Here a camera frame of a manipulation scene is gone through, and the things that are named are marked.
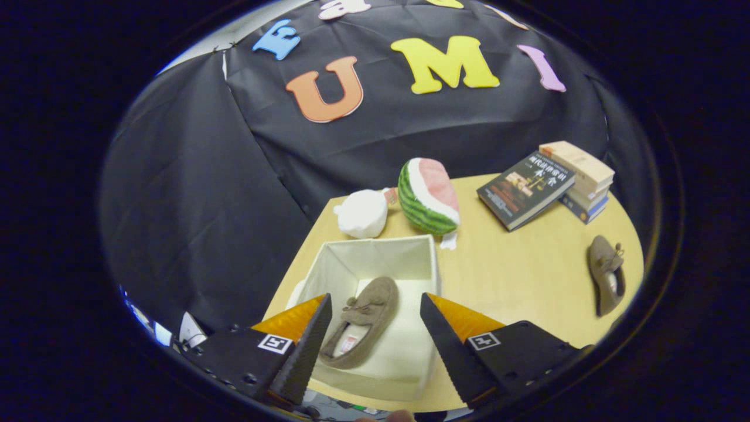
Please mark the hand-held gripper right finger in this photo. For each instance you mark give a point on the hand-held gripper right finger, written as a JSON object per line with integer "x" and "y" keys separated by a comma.
{"x": 451, "y": 357}

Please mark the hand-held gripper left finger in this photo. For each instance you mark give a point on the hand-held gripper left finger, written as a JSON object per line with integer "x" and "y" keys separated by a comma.
{"x": 302, "y": 357}

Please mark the brown suede loafer shoe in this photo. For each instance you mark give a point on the brown suede loafer shoe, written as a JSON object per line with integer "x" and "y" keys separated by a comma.
{"x": 603, "y": 275}
{"x": 366, "y": 310}

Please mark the cream fabric storage box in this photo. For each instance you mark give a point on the cream fabric storage box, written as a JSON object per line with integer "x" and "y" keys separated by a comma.
{"x": 381, "y": 261}

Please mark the white paper sheet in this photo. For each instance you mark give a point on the white paper sheet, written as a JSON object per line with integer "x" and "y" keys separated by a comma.
{"x": 192, "y": 331}

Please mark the white plush toy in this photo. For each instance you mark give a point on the white plush toy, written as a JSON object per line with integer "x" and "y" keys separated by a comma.
{"x": 363, "y": 214}

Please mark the lit display screen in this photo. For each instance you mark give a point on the lit display screen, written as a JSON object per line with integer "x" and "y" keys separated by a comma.
{"x": 146, "y": 325}

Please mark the watermelon slice plush toy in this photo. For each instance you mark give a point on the watermelon slice plush toy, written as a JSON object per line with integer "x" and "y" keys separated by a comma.
{"x": 425, "y": 199}

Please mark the black backdrop cloth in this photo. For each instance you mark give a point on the black backdrop cloth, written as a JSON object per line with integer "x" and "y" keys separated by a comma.
{"x": 205, "y": 205}

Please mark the black cover book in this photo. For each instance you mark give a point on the black cover book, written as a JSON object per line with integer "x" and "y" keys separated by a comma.
{"x": 524, "y": 187}

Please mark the blue cover book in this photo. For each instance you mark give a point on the blue cover book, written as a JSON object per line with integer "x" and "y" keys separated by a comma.
{"x": 586, "y": 212}

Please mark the tan cover book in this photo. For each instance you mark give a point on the tan cover book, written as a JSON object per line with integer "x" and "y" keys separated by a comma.
{"x": 577, "y": 161}

